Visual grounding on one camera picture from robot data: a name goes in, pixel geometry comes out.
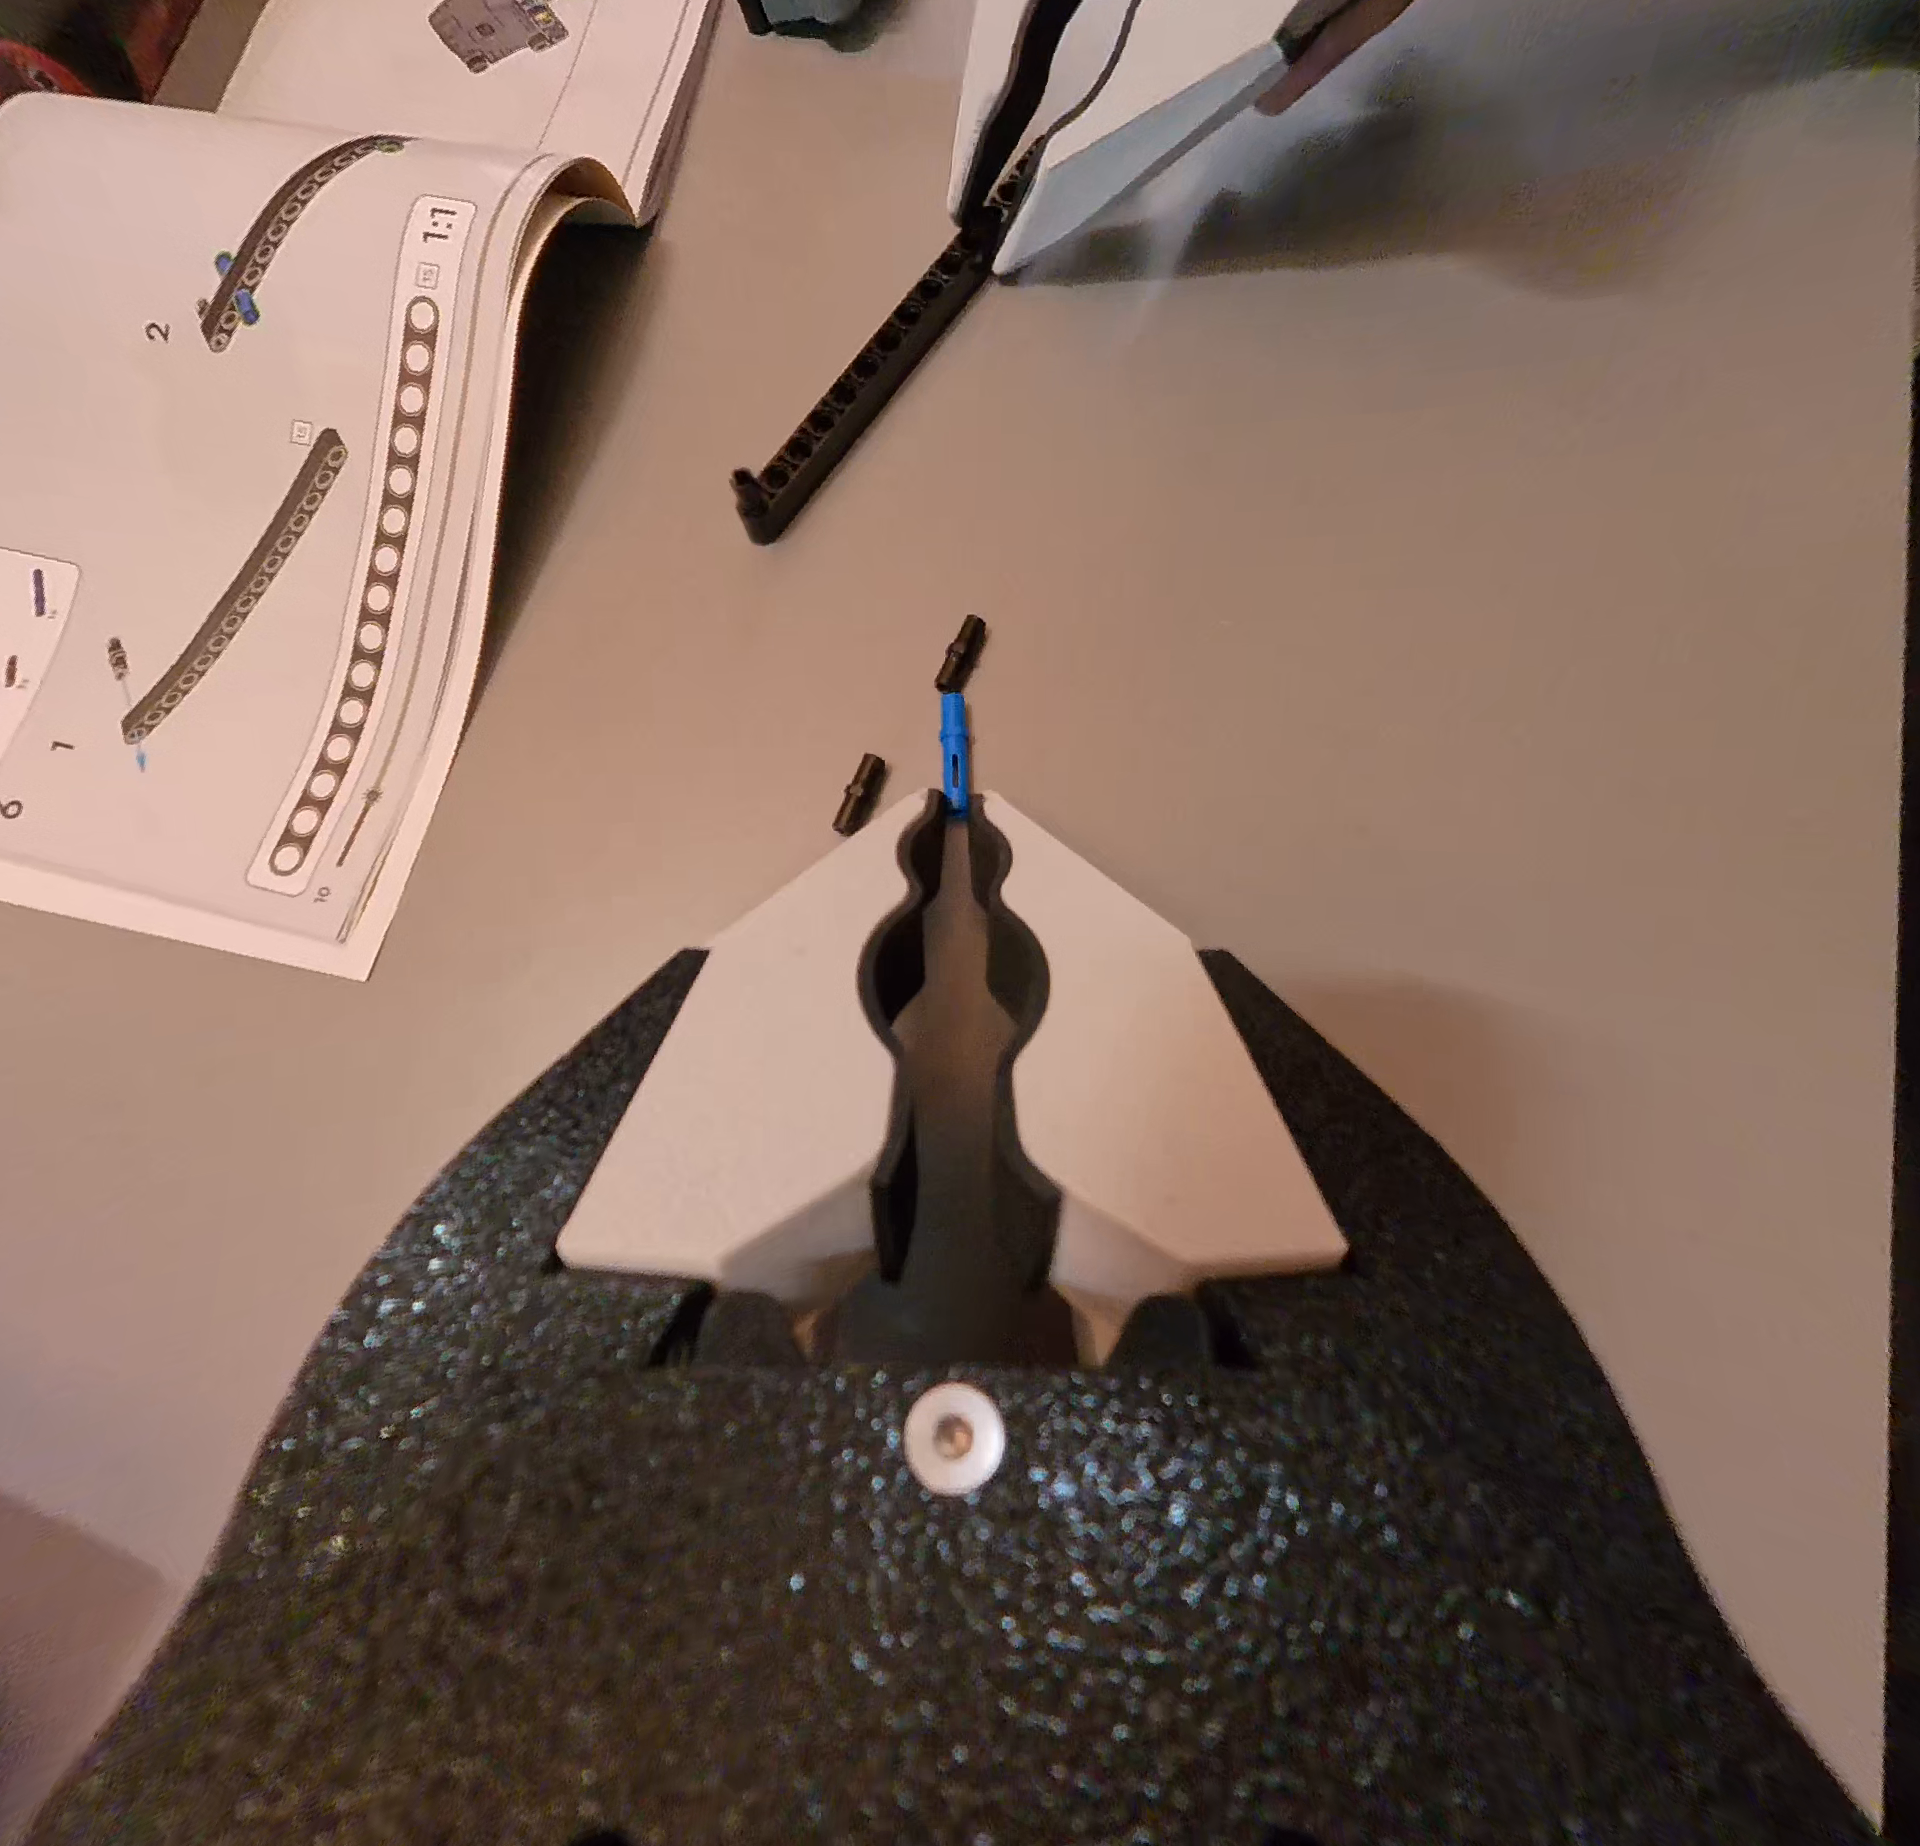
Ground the grey desk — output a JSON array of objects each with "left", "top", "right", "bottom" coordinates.
[{"left": 0, "top": 0, "right": 1920, "bottom": 1834}]

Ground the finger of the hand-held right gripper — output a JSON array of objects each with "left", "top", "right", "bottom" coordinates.
[
  {"left": 947, "top": 0, "right": 1124, "bottom": 225},
  {"left": 996, "top": 0, "right": 1356, "bottom": 277}
]

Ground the long black perforated beam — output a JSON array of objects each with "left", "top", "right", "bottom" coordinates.
[{"left": 730, "top": 151, "right": 1040, "bottom": 547}]

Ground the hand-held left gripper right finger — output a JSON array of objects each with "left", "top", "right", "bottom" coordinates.
[{"left": 971, "top": 792, "right": 1350, "bottom": 1362}]

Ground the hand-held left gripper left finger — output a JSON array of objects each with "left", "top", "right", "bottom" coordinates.
[{"left": 555, "top": 789, "right": 962, "bottom": 1354}]

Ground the open instruction booklet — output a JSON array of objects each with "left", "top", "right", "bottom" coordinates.
[{"left": 0, "top": 0, "right": 732, "bottom": 984}]

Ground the toy truck set box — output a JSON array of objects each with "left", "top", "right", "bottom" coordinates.
[{"left": 0, "top": 0, "right": 229, "bottom": 110}]

